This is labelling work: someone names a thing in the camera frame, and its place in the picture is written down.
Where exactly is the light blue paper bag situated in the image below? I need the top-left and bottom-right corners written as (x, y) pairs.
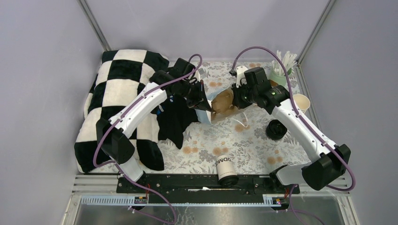
top-left (195, 87), bottom-right (257, 128)

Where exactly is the black plastic cup lid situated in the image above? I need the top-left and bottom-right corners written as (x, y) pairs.
top-left (218, 175), bottom-right (239, 188)

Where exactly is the purple cable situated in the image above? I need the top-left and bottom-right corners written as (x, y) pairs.
top-left (230, 46), bottom-right (357, 225)
top-left (92, 53), bottom-right (204, 225)

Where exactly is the brown cardboard cup carrier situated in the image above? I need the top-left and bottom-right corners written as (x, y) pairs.
top-left (212, 90), bottom-right (236, 116)

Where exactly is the black t-shirt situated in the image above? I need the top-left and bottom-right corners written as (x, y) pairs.
top-left (156, 96), bottom-right (198, 149)

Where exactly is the floral patterned table mat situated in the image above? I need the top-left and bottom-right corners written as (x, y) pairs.
top-left (102, 61), bottom-right (314, 175)

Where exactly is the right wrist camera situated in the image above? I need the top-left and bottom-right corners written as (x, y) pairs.
top-left (230, 66), bottom-right (248, 88)

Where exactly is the black white checkered blanket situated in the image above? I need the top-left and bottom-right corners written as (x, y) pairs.
top-left (74, 49), bottom-right (169, 173)

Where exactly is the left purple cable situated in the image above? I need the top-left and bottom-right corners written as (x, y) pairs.
top-left (92, 53), bottom-right (204, 225)

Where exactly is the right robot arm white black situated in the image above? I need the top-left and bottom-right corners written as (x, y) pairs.
top-left (232, 83), bottom-right (356, 193)

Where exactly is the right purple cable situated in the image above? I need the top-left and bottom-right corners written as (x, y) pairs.
top-left (230, 46), bottom-right (357, 225)

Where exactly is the white wrapped straws bundle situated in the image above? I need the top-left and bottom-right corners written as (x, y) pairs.
top-left (271, 50), bottom-right (298, 76)

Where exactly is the green straw holder cup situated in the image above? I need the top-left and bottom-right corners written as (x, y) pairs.
top-left (268, 68), bottom-right (288, 87)

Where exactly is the white paper coffee cup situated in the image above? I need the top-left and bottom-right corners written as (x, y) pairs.
top-left (215, 155), bottom-right (237, 180)

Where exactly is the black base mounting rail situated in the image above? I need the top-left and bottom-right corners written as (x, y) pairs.
top-left (116, 173), bottom-right (300, 204)

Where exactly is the stack of white paper cups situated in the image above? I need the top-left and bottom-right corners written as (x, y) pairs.
top-left (293, 94), bottom-right (311, 113)

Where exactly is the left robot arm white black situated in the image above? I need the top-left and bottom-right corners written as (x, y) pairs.
top-left (92, 58), bottom-right (212, 193)

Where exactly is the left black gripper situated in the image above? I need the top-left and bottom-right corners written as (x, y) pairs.
top-left (178, 79), bottom-right (213, 112)

